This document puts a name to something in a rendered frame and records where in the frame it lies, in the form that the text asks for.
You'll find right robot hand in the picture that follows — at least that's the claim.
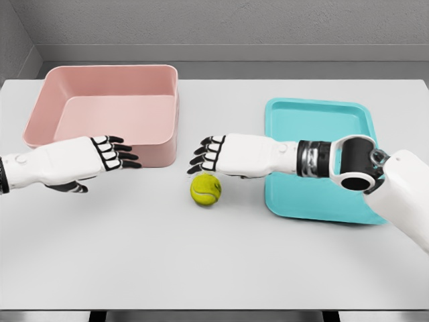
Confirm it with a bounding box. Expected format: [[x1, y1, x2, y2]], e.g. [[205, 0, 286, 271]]
[[186, 133, 269, 180]]

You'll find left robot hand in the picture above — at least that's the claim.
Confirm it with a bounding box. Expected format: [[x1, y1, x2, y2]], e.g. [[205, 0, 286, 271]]
[[40, 135, 143, 195]]

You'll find yellow-green tennis ball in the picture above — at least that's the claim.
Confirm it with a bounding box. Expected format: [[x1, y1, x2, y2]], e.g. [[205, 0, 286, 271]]
[[190, 174, 223, 207]]

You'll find pink plastic basket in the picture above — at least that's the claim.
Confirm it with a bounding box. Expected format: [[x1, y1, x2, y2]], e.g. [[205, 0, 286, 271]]
[[22, 64, 180, 168]]

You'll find blue plastic tray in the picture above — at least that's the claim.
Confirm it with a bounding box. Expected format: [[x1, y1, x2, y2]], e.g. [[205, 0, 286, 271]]
[[264, 97, 389, 226]]

